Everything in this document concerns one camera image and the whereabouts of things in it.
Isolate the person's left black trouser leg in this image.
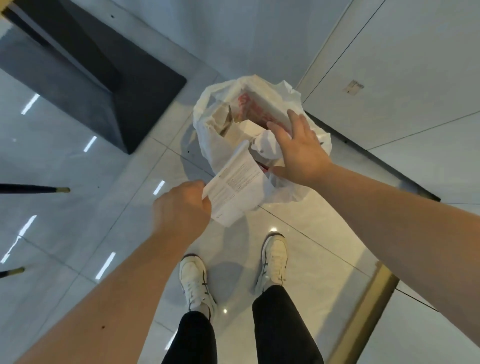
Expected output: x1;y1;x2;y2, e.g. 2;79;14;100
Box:
161;310;218;364

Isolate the person's right forearm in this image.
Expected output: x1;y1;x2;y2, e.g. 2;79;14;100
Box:
310;163;480;340

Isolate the person's right black trouser leg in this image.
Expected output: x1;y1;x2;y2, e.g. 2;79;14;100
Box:
251;285;324;364

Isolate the person's black trouser leg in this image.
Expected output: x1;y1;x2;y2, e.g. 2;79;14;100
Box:
251;285;324;364
161;310;218;364

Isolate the gold floor threshold strip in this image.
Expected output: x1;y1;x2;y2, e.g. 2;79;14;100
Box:
325;262;400;364

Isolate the person's right hand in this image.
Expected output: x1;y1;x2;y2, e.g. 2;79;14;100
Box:
266;109;334;188

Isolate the red printed white box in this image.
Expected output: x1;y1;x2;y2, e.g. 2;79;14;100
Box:
234;88;298;133

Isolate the white paper receipt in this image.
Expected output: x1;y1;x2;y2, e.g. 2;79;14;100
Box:
202;141;274;228

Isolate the black table pedestal base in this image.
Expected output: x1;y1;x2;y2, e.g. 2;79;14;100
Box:
0;0;188;155

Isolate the person's left hand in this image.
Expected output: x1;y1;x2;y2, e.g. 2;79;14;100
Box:
153;180;213;245

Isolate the black baseboard strip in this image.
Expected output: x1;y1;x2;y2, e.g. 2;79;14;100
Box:
303;110;442;203

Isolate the person's left white shoe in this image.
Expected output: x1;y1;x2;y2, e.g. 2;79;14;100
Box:
179;254;218;320

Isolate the white plastic bag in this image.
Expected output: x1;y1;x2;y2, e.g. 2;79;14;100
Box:
192;75;332;211

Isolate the person's right white shoe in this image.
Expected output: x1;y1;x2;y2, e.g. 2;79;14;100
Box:
255;232;289;295

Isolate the small paper sticker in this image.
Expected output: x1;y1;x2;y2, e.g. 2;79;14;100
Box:
343;79;365;97

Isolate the person's left forearm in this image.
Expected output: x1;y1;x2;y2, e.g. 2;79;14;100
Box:
15;224;196;364

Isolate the crumpled white paper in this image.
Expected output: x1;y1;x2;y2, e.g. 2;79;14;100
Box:
248;129;286;166

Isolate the person's white shoe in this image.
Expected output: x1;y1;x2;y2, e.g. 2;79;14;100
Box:
179;254;218;320
255;232;289;295

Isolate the brown paper bag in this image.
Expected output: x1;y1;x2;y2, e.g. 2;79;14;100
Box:
209;104;238;138

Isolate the plain white box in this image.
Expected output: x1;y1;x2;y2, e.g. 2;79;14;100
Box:
224;119;271;151

